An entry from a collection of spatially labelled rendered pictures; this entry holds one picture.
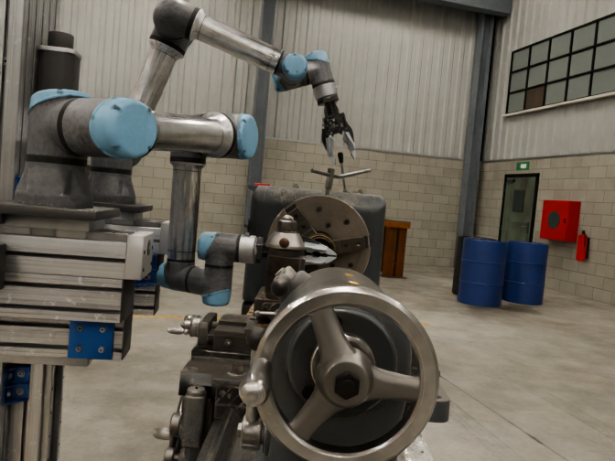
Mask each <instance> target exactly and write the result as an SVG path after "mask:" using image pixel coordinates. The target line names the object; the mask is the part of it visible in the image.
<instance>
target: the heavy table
mask: <svg viewBox="0 0 615 461"><path fill-rule="evenodd" d="M410 226H411V222H410V221H403V220H390V219H385V221H384V231H383V252H382V263H381V272H383V274H380V276H381V277H387V278H404V279H406V277H403V271H404V262H405V244H406V234H407V229H410ZM396 229H397V231H396ZM395 239H396V240H395ZM394 248H395V250H394ZM393 268H394V269H393Z"/></svg>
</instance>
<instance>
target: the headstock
mask: <svg viewBox="0 0 615 461"><path fill-rule="evenodd" d="M312 195H325V191H324V190H314V189H303V188H282V187H272V186H258V187H257V189H256V190H255V192H253V193H252V198H251V208H250V219H248V233H249V236H251V235H252V236H256V237H263V238H264V243H265V242H267V237H268V233H269V231H270V228H271V226H272V223H273V222H274V219H275V218H276V216H277V215H278V214H279V213H280V211H281V210H282V209H284V208H285V207H286V206H287V205H289V204H290V203H292V202H293V201H295V200H297V199H299V198H303V197H307V196H312ZM329 195H330V196H331V197H334V198H338V199H341V200H343V201H344V202H346V203H348V204H349V205H351V206H352V207H353V208H354V209H355V210H356V211H357V212H358V213H359V214H360V215H361V217H362V219H363V220H364V222H365V224H366V226H367V229H368V232H369V234H370V235H369V239H370V247H371V254H370V259H369V262H368V265H367V267H366V269H365V271H364V273H363V275H365V276H367V277H368V278H370V279H371V280H372V281H373V282H375V283H376V284H377V285H378V286H379V285H380V274H381V263H382V252H383V231H384V221H385V210H386V202H385V200H384V198H383V197H381V196H377V195H366V194H356V193H345V192H335V191H330V192H329ZM266 264H267V260H262V261H261V263H254V264H251V263H246V264H245V269H244V279H243V300H244V301H248V302H254V299H255V298H256V296H257V294H258V292H259V290H260V289H261V287H263V286H265V275H266ZM257 286H258V287H257Z"/></svg>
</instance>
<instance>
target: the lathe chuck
mask: <svg viewBox="0 0 615 461"><path fill-rule="evenodd" d="M295 203H296V205H297V206H298V208H299V209H300V211H301V212H302V213H303V215H304V216H305V217H306V219H307V221H308V222H309V223H310V225H311V226H312V228H313V229H314V230H315V232H324V233H326V234H328V235H329V236H330V238H331V239H341V238H350V237H360V236H368V244H369V248H367V249H365V250H362V251H353V252H343V253H340V254H337V258H336V259H335V260H333V261H332V262H330V263H327V264H324V265H320V266H319V267H318V270H319V269H324V268H330V267H340V268H346V269H351V270H353V271H356V272H358V273H361V274H363V273H364V271H365V269H366V267H367V265H368V262H369V259H370V254H371V248H370V239H369V235H370V234H369V232H368V229H367V226H366V224H365V222H364V220H363V219H362V217H361V215H360V214H359V213H358V212H357V211H356V210H355V209H354V208H353V207H352V206H351V205H349V204H348V203H346V202H344V201H343V200H341V199H338V198H334V197H331V196H325V195H312V196H307V197H303V198H299V199H297V200H295V201H293V202H292V203H290V204H289V205H287V206H286V207H285V208H284V209H282V210H281V211H280V213H279V214H278V215H277V216H276V218H275V220H274V222H273V223H272V226H271V228H270V231H269V233H268V237H267V240H268V239H269V238H270V236H271V235H272V234H273V233H274V231H277V222H278V221H279V220H281V219H282V218H283V217H284V216H285V215H287V214H286V212H285V210H286V209H288V208H289V207H290V206H292V205H293V204H295Z"/></svg>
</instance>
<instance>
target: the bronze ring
mask: <svg viewBox="0 0 615 461"><path fill-rule="evenodd" d="M309 238H311V239H313V240H315V241H317V242H323V243H325V244H326V245H327V246H328V248H330V249H332V250H333V251H334V252H335V251H336V248H335V244H334V241H333V240H332V239H331V238H330V237H329V236H328V235H326V234H323V233H316V234H313V235H311V236H309ZM303 253H304V255H305V256H306V255H313V254H312V252H307V251H306V249H305V250H303ZM313 256H314V257H317V256H315V255H313Z"/></svg>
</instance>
